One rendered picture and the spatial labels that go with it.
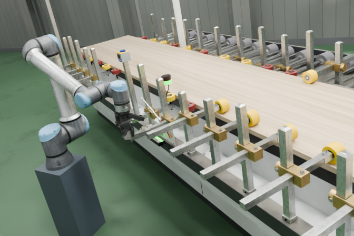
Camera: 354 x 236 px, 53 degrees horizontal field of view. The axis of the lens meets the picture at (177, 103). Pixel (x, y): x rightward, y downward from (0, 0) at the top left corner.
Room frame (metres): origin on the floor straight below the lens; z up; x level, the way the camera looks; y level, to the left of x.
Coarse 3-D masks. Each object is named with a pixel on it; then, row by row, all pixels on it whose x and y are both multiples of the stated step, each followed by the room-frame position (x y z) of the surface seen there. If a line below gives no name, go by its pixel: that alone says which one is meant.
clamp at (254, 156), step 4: (236, 144) 1.42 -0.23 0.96; (240, 144) 1.39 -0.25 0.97; (248, 144) 1.38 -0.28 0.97; (252, 144) 1.37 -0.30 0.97; (236, 148) 1.40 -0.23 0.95; (240, 148) 1.39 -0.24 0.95; (244, 148) 1.36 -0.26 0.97; (248, 148) 1.35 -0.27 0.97; (252, 148) 1.34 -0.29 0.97; (260, 148) 1.33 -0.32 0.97; (252, 152) 1.31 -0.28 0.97; (256, 152) 1.31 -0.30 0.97; (260, 152) 1.32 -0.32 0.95; (252, 156) 1.32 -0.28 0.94; (256, 156) 1.31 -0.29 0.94; (260, 156) 1.32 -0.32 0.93; (252, 160) 1.32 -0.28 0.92; (256, 160) 1.31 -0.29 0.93
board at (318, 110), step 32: (160, 64) 3.13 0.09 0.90; (192, 64) 2.96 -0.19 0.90; (224, 64) 2.80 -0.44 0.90; (192, 96) 2.23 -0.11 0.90; (224, 96) 2.13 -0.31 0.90; (256, 96) 2.04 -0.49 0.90; (288, 96) 1.96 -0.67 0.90; (320, 96) 1.88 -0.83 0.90; (352, 96) 1.81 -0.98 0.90; (256, 128) 1.64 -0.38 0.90; (320, 128) 1.53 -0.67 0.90; (352, 128) 1.47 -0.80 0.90
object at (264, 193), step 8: (328, 152) 1.23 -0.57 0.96; (312, 160) 1.19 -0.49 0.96; (320, 160) 1.19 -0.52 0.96; (328, 160) 1.20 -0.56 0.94; (304, 168) 1.15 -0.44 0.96; (312, 168) 1.16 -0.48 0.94; (280, 176) 1.12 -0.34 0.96; (288, 176) 1.12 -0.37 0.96; (272, 184) 1.09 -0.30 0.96; (280, 184) 1.08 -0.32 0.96; (288, 184) 1.10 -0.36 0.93; (256, 192) 1.06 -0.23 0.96; (264, 192) 1.05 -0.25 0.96; (272, 192) 1.06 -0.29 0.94; (240, 200) 1.03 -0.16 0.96; (248, 200) 1.02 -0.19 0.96; (256, 200) 1.03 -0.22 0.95; (248, 208) 1.01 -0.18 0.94
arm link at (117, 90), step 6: (114, 84) 1.88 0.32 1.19; (120, 84) 1.87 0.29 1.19; (108, 90) 1.90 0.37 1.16; (114, 90) 1.86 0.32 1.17; (120, 90) 1.86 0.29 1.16; (126, 90) 1.88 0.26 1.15; (114, 96) 1.87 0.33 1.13; (120, 96) 1.86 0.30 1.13; (126, 96) 1.87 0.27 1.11; (114, 102) 1.87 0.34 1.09; (120, 102) 1.86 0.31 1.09; (126, 102) 1.87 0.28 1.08
